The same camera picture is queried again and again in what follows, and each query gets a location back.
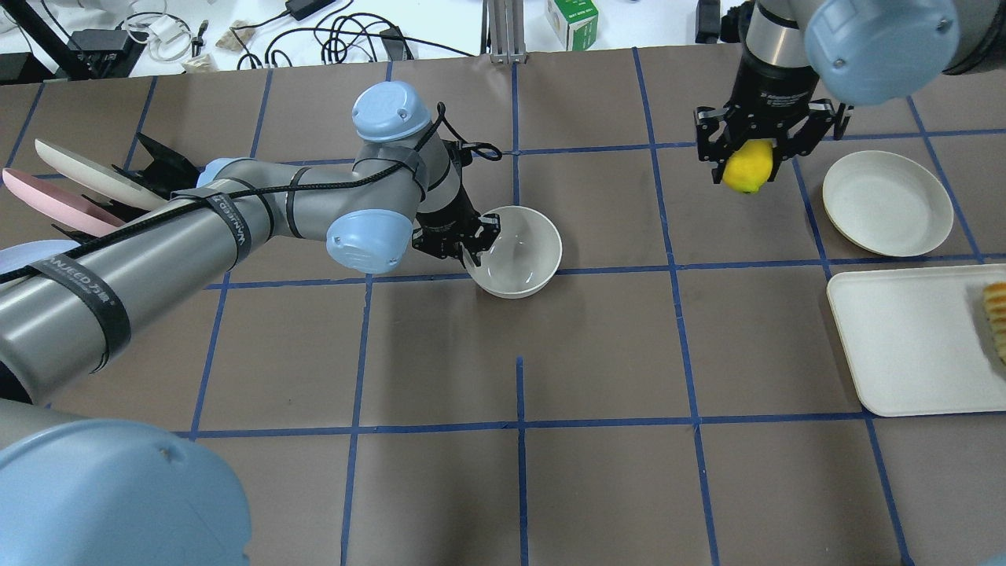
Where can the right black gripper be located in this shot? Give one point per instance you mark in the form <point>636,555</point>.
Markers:
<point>771,90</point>

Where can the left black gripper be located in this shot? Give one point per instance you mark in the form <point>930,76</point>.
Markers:
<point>446,218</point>

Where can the yellow lemon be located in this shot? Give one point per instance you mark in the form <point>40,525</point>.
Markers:
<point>751,167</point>

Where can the beige ceramic bowl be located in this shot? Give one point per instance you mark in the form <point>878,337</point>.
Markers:
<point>522,259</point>

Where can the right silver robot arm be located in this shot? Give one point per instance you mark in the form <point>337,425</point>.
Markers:
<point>806,65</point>

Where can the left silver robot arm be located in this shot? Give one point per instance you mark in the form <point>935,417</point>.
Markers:
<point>90,491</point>

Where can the white plate on table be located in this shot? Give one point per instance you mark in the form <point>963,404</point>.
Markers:
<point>887,204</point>

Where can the green white cardboard box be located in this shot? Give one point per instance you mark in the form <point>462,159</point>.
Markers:
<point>576,23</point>

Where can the white rectangular tray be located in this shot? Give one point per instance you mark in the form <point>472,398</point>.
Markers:
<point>917,341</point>

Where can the bread loaf slice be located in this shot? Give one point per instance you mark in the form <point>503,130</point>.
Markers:
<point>993,301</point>

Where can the black dish rack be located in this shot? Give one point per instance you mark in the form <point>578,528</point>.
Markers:
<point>168,171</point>

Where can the cream plate in rack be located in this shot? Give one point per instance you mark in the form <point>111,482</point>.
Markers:
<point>99,178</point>

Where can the pink plate in rack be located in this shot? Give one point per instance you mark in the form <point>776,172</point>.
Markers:
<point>76,212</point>

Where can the black power adapter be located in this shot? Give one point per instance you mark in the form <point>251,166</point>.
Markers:
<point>108,53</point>

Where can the aluminium frame post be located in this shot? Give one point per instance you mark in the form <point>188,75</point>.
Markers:
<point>503,32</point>

